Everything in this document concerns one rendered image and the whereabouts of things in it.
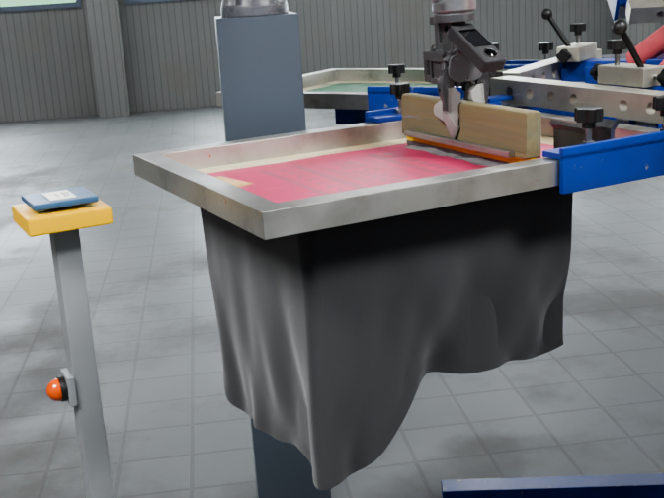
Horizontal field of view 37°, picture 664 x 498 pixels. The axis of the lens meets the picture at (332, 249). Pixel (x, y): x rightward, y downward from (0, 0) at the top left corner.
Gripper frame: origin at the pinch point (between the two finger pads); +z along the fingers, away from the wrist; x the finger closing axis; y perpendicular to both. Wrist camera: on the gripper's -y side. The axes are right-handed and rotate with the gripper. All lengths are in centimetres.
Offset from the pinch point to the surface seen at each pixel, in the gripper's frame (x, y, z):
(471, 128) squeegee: 1.6, -4.0, -0.8
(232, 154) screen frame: 33.6, 26.6, 2.2
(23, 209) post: 74, 14, 4
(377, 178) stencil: 20.5, -4.0, 4.8
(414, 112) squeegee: 1.5, 14.4, -2.5
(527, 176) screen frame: 8.8, -28.1, 3.3
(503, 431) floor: -56, 70, 99
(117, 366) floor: 23, 187, 95
